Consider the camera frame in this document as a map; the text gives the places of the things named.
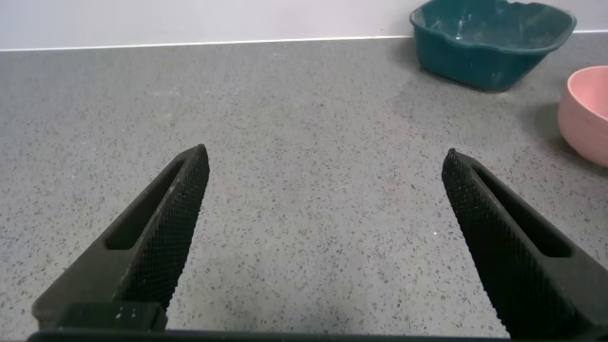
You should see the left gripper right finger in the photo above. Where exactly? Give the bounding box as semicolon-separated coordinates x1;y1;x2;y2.
441;147;608;341

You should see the pink plastic bowl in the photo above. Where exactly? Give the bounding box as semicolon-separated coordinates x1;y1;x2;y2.
557;65;608;168

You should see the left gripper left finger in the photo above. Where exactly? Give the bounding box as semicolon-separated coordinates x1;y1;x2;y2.
30;143;211;333

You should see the teal square plastic basin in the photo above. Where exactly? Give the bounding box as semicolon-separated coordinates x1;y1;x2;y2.
408;0;578;93

